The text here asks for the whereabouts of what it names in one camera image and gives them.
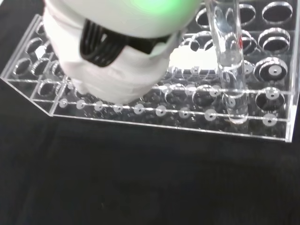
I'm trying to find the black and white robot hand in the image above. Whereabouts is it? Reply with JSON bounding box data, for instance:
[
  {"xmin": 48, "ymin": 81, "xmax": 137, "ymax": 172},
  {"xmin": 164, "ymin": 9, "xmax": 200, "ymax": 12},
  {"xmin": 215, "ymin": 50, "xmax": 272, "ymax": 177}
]
[{"xmin": 43, "ymin": 0, "xmax": 205, "ymax": 105}]

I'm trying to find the clear acrylic test tube rack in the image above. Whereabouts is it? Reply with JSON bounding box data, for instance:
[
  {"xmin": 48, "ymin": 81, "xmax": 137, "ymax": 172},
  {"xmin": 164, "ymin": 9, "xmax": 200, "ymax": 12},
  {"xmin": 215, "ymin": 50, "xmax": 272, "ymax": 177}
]
[{"xmin": 0, "ymin": 0, "xmax": 300, "ymax": 144}]

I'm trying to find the black bench cloth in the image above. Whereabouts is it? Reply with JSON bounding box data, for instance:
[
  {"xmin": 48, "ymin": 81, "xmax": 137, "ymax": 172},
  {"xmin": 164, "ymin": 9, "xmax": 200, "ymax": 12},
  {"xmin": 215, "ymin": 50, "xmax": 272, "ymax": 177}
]
[{"xmin": 0, "ymin": 0, "xmax": 300, "ymax": 225}]

